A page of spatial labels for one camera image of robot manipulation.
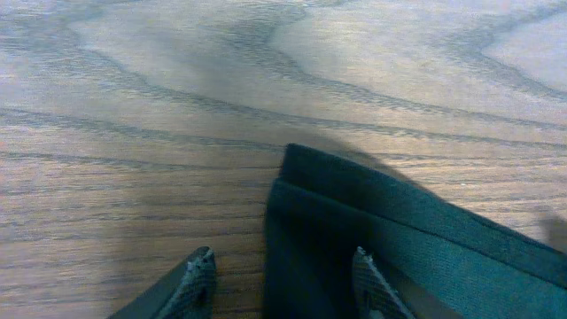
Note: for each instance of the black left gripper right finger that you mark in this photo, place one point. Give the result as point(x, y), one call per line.
point(374, 297)

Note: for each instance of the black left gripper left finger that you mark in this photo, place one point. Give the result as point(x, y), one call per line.
point(185, 292)

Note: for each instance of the black polo shirt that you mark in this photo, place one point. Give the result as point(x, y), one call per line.
point(444, 261)

